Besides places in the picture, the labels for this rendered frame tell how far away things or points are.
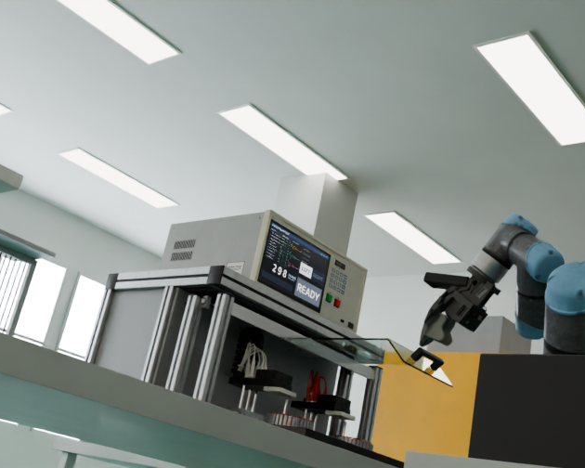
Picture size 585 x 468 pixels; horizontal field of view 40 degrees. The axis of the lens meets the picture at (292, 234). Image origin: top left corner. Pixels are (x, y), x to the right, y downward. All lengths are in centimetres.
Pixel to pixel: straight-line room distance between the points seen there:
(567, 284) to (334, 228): 508
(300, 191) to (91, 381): 549
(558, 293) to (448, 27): 327
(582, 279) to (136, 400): 80
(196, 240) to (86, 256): 712
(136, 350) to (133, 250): 768
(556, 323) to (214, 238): 98
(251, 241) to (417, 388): 398
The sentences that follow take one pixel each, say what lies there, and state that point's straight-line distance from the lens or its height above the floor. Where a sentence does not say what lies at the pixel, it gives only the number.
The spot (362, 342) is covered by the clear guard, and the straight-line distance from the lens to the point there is 207.
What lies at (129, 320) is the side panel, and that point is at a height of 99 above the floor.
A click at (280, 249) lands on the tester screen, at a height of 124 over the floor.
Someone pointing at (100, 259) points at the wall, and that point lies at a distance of 939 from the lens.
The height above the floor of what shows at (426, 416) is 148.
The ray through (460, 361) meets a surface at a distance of 578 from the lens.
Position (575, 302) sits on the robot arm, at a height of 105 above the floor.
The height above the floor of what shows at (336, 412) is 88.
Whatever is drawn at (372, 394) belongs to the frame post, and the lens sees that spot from 227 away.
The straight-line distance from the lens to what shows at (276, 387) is 189.
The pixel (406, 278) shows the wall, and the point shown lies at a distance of 862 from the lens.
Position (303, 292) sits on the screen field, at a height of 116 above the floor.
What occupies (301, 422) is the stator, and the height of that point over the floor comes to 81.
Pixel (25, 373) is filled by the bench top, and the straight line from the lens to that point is 113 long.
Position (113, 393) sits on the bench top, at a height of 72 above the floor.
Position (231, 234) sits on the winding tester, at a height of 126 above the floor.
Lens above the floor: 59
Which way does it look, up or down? 20 degrees up
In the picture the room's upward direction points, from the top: 12 degrees clockwise
